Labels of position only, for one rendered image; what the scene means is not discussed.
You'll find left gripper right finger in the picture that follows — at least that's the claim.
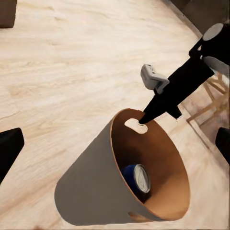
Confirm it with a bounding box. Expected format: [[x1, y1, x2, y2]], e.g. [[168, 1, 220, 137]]
[[216, 127, 230, 165]]

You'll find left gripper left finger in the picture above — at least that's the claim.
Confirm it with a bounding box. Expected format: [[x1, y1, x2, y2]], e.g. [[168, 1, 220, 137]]
[[0, 127, 24, 184]]

